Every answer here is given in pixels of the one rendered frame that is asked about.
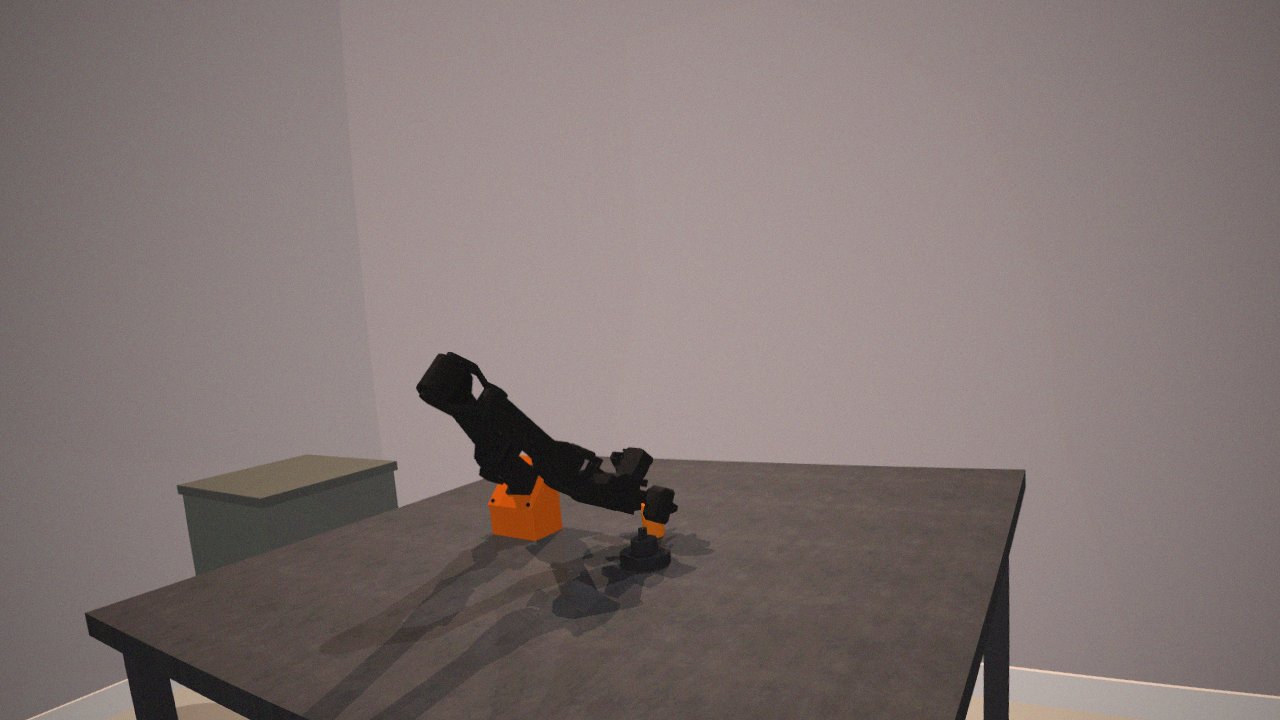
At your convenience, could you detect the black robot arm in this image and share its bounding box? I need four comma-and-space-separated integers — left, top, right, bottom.
416, 352, 653, 509

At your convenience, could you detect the orange tapered knob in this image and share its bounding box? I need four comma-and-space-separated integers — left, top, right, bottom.
641, 503, 666, 537

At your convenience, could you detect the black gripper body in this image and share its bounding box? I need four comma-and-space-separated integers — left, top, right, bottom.
602, 486, 675, 525

